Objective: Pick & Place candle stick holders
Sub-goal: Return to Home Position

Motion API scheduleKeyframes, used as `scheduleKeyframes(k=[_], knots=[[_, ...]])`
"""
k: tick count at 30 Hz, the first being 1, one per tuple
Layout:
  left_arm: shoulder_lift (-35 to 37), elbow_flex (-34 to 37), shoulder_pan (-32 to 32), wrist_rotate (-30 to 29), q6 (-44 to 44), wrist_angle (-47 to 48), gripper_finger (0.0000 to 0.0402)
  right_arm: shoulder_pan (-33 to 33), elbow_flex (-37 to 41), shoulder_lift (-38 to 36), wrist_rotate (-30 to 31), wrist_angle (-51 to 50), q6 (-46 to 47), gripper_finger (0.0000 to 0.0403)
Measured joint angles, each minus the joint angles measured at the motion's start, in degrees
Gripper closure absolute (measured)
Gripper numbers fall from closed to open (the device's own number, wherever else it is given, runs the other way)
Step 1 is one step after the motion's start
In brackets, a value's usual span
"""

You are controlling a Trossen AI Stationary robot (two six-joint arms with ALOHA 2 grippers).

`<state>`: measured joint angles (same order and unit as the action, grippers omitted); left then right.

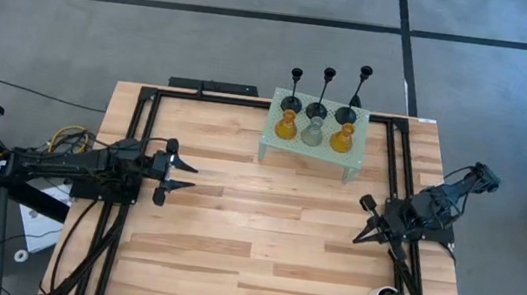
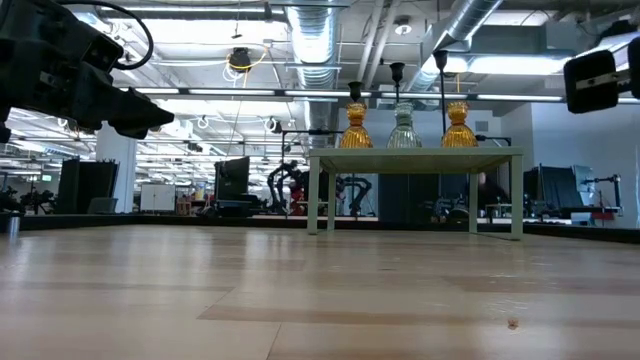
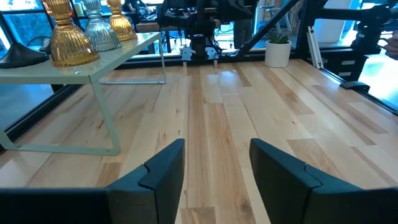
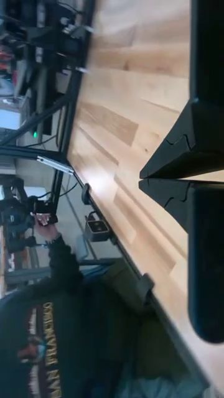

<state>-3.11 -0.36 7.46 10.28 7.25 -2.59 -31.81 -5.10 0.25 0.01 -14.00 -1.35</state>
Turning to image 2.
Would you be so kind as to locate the silver ribbed ventilation duct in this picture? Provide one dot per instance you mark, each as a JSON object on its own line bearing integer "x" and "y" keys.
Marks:
{"x": 315, "y": 45}

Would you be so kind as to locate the medium black candlestick holder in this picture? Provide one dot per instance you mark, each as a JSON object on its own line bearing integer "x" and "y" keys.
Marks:
{"x": 397, "y": 70}

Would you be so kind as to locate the silver slanted ventilation duct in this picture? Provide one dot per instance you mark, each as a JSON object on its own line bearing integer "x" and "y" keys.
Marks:
{"x": 470, "y": 15}

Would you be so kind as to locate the amber ribbed glass candle holder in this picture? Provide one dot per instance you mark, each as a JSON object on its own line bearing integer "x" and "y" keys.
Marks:
{"x": 459, "y": 135}
{"x": 356, "y": 135}

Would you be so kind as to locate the short black candlestick holder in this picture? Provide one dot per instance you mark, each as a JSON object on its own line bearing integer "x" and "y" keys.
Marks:
{"x": 355, "y": 90}

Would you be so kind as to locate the black background bar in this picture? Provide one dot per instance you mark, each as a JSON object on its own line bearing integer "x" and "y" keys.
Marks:
{"x": 495, "y": 139}

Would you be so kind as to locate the black background panel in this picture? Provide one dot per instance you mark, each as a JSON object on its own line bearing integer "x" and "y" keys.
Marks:
{"x": 550, "y": 187}

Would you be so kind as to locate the white column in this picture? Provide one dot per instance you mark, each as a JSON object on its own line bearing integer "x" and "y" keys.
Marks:
{"x": 116, "y": 170}

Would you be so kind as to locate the white cabinet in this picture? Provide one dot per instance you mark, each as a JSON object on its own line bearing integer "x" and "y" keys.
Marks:
{"x": 157, "y": 197}

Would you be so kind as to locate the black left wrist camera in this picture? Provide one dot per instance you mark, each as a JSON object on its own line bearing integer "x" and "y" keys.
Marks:
{"x": 102, "y": 52}

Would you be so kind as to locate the clear ribbed glass candle holder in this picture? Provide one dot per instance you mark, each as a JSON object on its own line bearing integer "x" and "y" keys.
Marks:
{"x": 404, "y": 135}

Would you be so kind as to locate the silver metal post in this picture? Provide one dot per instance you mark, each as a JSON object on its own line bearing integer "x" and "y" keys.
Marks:
{"x": 13, "y": 225}

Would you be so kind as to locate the black background monitor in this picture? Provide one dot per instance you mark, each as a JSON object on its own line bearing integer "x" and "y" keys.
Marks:
{"x": 232, "y": 180}

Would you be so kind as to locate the green perforated metal shelf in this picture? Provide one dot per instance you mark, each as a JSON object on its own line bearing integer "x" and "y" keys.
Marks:
{"x": 415, "y": 160}

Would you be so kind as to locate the ceiling light strip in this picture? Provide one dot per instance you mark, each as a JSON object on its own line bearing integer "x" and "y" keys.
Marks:
{"x": 230, "y": 91}

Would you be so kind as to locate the black cabinets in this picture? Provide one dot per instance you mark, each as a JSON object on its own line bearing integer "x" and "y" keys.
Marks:
{"x": 85, "y": 185}

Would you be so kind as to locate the black ceiling device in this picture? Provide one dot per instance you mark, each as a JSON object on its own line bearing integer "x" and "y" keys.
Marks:
{"x": 240, "y": 59}

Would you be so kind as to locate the black background robot arm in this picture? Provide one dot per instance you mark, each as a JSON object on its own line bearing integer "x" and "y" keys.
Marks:
{"x": 616, "y": 187}
{"x": 282, "y": 180}

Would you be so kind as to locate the black aluminium table frame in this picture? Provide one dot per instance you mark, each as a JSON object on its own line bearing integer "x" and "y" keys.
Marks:
{"x": 150, "y": 221}

